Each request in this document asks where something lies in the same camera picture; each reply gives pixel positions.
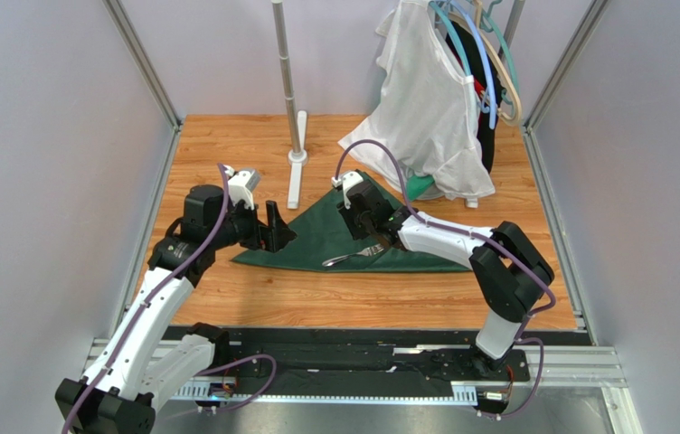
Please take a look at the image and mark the white garment on rack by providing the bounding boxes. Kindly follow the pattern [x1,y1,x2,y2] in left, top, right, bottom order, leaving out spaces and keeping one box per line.
[338,1,496,200]

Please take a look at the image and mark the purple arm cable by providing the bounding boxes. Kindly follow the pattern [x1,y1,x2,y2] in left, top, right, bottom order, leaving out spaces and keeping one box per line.
[332,138,558,420]
[61,162,278,434]

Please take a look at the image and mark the silver rack pole left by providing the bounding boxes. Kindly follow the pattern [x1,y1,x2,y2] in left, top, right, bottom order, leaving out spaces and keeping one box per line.
[271,0,304,160]

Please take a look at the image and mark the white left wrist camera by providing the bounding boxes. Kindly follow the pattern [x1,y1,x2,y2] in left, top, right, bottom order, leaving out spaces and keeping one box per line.
[224,165,261,210]

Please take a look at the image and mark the silver rack pole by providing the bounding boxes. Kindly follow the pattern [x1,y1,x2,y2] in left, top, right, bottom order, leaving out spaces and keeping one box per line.
[271,0,304,160]
[504,0,526,47]

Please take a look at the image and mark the silver rack pole right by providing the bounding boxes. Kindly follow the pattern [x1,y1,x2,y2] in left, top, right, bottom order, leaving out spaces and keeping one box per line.
[504,0,526,47]

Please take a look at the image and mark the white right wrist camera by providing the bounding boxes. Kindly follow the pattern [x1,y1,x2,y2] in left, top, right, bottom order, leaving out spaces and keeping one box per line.
[331,171,364,209]

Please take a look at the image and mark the white rack base foot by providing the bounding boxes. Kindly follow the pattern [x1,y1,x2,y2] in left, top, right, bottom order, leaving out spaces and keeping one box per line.
[287,110,308,210]

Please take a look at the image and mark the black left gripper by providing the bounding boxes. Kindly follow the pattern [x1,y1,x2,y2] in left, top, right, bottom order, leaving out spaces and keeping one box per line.
[209,194,297,252]

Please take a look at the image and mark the dark green cloth napkin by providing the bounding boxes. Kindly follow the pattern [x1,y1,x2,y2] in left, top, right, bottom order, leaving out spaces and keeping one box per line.
[232,190,469,273]

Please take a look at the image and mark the silver metal fork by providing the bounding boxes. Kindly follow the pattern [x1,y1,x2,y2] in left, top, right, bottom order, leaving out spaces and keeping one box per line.
[322,244,386,268]

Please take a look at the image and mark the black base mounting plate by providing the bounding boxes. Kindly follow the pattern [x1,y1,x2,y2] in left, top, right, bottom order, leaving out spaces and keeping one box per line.
[156,325,593,400]

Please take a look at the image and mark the teal plastic hanger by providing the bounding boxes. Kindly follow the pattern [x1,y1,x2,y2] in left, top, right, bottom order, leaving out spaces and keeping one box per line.
[435,1,524,125]

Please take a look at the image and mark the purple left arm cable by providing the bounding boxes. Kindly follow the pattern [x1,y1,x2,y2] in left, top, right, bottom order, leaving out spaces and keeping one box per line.
[61,162,278,434]

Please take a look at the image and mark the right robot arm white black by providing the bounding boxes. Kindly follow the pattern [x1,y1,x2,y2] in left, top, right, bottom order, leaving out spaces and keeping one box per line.
[332,172,554,365]

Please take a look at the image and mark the teal object under garment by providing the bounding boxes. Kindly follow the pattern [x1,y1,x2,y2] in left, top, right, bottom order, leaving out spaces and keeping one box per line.
[405,175,441,201]

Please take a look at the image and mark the beige wooden hanger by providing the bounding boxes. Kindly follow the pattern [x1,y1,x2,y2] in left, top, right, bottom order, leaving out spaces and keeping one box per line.
[450,1,523,127]

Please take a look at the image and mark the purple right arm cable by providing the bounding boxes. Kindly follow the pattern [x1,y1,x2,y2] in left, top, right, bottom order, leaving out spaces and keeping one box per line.
[332,138,558,420]

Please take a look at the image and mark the black garment on rack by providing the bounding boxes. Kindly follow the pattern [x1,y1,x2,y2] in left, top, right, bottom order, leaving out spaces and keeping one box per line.
[445,21,505,175]

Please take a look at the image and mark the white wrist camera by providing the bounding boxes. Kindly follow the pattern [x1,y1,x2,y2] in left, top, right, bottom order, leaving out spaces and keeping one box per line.
[331,171,364,209]
[224,165,261,210]

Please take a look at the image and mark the light blue plastic hanger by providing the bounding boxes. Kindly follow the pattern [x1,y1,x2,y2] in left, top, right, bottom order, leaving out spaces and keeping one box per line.
[448,0,498,130]

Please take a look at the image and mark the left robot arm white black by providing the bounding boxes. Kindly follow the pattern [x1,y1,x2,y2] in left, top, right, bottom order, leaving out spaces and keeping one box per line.
[55,184,297,433]

